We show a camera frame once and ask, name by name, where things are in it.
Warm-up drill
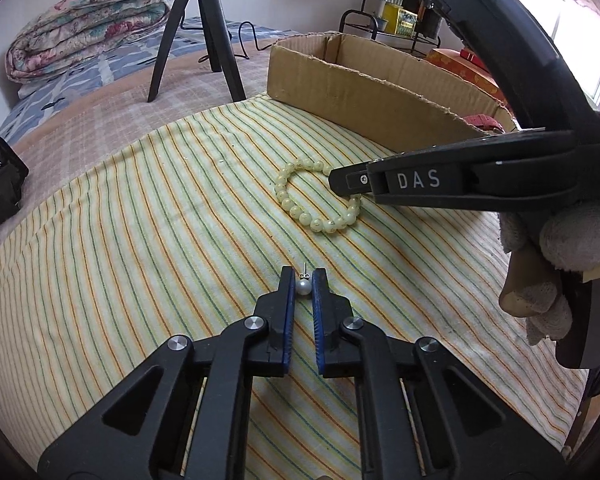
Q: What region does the black clothes rack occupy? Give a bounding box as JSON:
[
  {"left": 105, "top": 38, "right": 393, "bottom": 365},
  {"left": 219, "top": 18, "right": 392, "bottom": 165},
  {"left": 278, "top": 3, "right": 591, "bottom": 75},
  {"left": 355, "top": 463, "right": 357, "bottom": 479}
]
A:
[{"left": 338, "top": 0, "right": 442, "bottom": 58}]

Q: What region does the blue patterned bed sheet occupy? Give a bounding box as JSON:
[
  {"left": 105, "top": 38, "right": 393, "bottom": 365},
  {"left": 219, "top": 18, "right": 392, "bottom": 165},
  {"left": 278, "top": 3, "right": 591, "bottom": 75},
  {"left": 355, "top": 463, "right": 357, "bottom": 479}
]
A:
[{"left": 0, "top": 18, "right": 296, "bottom": 145}]

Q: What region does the white pearl earring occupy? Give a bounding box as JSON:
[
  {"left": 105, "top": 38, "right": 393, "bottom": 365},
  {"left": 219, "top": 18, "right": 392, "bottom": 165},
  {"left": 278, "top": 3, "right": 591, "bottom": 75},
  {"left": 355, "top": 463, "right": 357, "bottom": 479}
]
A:
[{"left": 296, "top": 264, "right": 312, "bottom": 297}]

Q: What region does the yellow green box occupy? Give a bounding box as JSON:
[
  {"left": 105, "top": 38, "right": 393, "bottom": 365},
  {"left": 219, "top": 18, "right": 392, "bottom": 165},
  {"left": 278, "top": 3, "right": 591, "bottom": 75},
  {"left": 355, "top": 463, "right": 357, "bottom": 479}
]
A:
[{"left": 382, "top": 2, "right": 418, "bottom": 38}]

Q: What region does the floral folded quilt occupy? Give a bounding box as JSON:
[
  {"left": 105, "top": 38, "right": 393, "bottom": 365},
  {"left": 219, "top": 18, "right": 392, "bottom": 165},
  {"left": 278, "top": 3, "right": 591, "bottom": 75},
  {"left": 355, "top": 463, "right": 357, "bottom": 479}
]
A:
[{"left": 4, "top": 0, "right": 171, "bottom": 84}]

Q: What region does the brown cardboard box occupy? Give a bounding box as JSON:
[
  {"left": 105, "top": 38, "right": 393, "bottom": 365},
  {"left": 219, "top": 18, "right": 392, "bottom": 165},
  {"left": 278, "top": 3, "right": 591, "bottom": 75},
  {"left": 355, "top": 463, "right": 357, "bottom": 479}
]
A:
[{"left": 266, "top": 32, "right": 518, "bottom": 153}]

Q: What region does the yellow striped cloth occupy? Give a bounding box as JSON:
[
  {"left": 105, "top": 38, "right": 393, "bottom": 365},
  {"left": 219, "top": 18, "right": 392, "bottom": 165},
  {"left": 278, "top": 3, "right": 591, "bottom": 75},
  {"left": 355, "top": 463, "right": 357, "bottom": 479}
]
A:
[{"left": 0, "top": 96, "right": 586, "bottom": 465}]

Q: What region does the pale green bead bracelet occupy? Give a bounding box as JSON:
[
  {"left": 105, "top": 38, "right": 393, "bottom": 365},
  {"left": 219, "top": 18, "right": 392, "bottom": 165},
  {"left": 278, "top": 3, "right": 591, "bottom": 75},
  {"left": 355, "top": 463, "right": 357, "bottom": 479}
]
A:
[{"left": 273, "top": 157, "right": 363, "bottom": 235}]

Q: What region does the orange cloth covered table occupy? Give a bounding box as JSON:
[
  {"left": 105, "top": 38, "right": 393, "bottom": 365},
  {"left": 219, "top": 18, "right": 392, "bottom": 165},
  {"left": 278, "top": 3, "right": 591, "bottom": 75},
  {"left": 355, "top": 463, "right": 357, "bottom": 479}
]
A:
[{"left": 425, "top": 48, "right": 508, "bottom": 105}]

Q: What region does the right gloved hand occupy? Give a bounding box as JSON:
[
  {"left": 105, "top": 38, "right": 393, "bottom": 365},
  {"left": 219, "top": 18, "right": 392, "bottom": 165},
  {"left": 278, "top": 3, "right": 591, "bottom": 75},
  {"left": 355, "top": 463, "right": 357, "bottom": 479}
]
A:
[{"left": 498, "top": 203, "right": 600, "bottom": 346}]

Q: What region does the pink checked blanket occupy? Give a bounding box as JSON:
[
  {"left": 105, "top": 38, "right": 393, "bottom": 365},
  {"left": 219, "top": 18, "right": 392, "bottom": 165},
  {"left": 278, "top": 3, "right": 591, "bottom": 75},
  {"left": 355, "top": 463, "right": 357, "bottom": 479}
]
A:
[{"left": 0, "top": 34, "right": 301, "bottom": 266}]

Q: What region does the black tripod stand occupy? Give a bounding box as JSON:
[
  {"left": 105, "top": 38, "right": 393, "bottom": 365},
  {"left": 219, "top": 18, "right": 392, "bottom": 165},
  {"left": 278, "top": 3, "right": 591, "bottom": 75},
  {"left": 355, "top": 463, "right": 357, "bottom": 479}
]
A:
[{"left": 146, "top": 0, "right": 247, "bottom": 104}]

